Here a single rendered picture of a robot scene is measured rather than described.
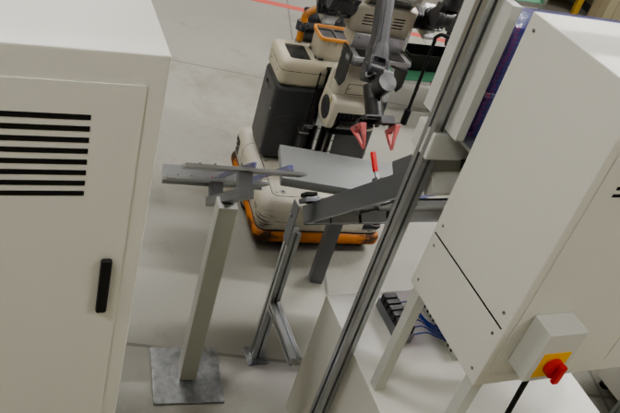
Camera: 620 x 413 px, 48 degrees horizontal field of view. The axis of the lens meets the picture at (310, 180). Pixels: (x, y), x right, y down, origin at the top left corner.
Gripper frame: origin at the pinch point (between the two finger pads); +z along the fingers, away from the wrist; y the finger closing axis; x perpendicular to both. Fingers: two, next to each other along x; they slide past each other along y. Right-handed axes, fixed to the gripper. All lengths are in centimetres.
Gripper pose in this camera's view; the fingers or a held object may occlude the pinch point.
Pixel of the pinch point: (377, 147)
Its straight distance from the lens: 212.0
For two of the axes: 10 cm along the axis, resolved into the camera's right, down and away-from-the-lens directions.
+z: 0.7, 9.8, -2.0
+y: 9.1, 0.2, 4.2
